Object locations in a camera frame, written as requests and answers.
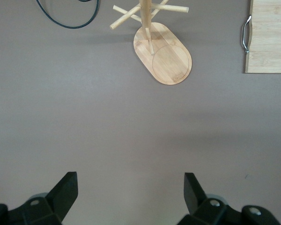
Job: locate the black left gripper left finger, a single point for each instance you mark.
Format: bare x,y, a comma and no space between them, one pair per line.
49,208

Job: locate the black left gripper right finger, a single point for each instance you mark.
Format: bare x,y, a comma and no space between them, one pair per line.
201,211

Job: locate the wooden mug rack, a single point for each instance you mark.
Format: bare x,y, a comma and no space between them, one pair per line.
171,61

